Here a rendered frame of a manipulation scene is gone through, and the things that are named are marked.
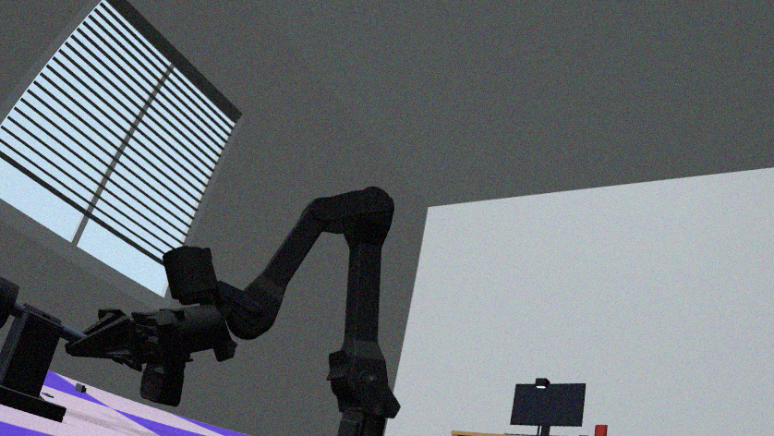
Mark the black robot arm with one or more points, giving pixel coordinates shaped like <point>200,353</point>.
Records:
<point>358,371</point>

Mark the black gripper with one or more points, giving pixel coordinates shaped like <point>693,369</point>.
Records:
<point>153,337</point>

